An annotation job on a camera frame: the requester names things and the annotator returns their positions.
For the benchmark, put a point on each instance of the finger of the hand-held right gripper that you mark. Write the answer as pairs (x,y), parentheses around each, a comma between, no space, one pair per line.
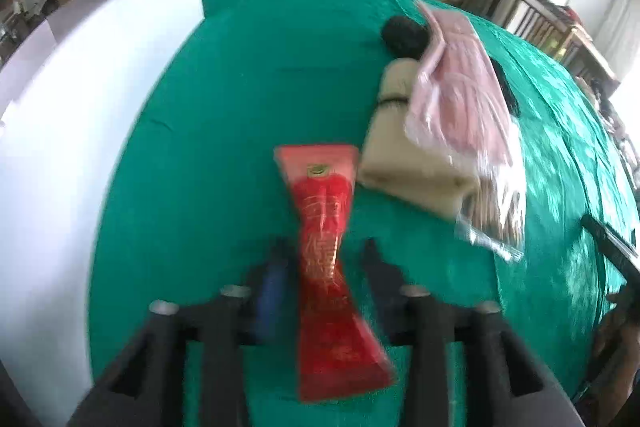
(617,249)

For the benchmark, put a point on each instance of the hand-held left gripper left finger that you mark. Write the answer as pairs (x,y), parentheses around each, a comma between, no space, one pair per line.
(270,302)

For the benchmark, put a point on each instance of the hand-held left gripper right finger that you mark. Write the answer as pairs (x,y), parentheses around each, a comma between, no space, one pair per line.
(377,277)

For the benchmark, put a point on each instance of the red packet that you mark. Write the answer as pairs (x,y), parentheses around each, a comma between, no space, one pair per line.
(325,307)

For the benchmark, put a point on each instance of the beige cloth bundle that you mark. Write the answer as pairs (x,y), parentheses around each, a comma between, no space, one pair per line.
(395,147)

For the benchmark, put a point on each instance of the white cardboard box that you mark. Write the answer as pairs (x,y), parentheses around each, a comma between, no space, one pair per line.
(75,132)

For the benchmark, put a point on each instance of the person's right hand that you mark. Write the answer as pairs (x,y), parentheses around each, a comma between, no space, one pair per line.
(612,332)

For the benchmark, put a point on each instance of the bag of wooden sticks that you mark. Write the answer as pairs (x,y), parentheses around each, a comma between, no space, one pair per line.
(495,212)

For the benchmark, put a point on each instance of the black dotted cloth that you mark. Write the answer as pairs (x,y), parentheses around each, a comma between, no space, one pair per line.
(507,92)

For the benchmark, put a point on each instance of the pink packaged cloth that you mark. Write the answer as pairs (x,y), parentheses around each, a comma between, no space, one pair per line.
(460,97)

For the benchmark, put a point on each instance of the green satin cloth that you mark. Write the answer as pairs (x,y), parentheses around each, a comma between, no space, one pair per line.
(250,82)

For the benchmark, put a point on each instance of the white sheer curtain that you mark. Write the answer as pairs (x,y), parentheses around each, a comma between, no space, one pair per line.
(622,12)

